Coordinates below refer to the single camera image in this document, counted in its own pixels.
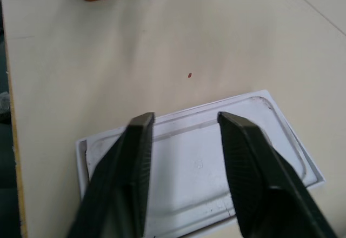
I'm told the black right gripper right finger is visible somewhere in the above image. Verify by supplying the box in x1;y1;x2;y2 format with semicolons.
217;111;339;238

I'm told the white phone box base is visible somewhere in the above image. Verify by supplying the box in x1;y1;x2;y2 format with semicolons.
75;89;326;238

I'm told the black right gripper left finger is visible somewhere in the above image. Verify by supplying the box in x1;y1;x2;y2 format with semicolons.
66;112;156;238

